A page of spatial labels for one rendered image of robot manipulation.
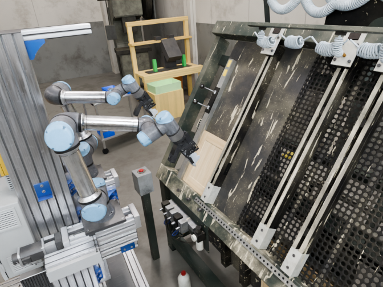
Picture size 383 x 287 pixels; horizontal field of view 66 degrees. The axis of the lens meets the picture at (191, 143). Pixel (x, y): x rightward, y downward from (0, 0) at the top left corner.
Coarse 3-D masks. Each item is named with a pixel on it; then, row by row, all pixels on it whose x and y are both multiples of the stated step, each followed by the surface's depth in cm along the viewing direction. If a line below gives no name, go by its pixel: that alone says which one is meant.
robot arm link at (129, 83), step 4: (128, 76) 188; (124, 80) 188; (128, 80) 188; (132, 80) 189; (124, 84) 190; (128, 84) 189; (132, 84) 190; (136, 84) 192; (124, 88) 191; (128, 88) 191; (132, 88) 191; (136, 88) 192; (132, 92) 193
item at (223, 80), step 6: (228, 60) 211; (234, 60) 208; (234, 66) 210; (228, 72) 209; (222, 78) 211; (228, 78) 211; (222, 84) 210; (222, 90) 212; (216, 102) 213; (204, 114) 217; (210, 114) 214; (204, 120) 215; (210, 120) 216; (204, 126) 215; (198, 132) 217; (198, 138) 216; (186, 162) 219; (180, 168) 223; (186, 168) 220; (180, 174) 221
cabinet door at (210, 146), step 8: (208, 136) 211; (216, 136) 207; (200, 144) 215; (208, 144) 209; (216, 144) 203; (224, 144) 197; (200, 152) 213; (208, 152) 207; (216, 152) 201; (200, 160) 211; (208, 160) 205; (216, 160) 199; (192, 168) 216; (200, 168) 209; (208, 168) 203; (184, 176) 220; (192, 176) 214; (200, 176) 207; (208, 176) 201; (192, 184) 211; (200, 184) 205; (200, 192) 203
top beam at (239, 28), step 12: (216, 24) 222; (228, 24) 212; (240, 24) 202; (228, 36) 215; (240, 36) 202; (252, 36) 190; (324, 36) 150; (336, 36) 145; (372, 36) 132; (312, 48) 164
